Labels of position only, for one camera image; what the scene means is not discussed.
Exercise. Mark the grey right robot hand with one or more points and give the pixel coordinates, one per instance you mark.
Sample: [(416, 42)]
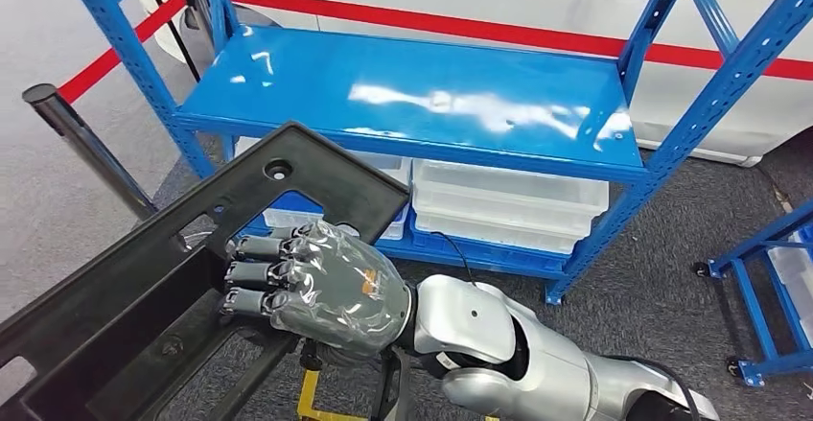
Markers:
[(343, 291)]

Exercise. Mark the black plastic frame part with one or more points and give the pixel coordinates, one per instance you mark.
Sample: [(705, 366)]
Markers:
[(95, 316)]

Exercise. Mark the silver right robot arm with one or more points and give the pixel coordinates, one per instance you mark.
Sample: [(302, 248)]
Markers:
[(470, 316)]

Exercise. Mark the blue metal shelf rack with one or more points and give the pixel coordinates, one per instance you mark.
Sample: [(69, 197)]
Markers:
[(413, 88)]

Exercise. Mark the translucent white plastic bin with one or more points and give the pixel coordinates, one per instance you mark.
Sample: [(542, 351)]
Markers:
[(797, 278), (508, 202)]

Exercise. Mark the red barrier belt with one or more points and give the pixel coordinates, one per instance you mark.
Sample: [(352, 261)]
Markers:
[(101, 69), (444, 24)]

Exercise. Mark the blue metal rack on casters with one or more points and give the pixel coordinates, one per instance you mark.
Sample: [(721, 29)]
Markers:
[(781, 363)]

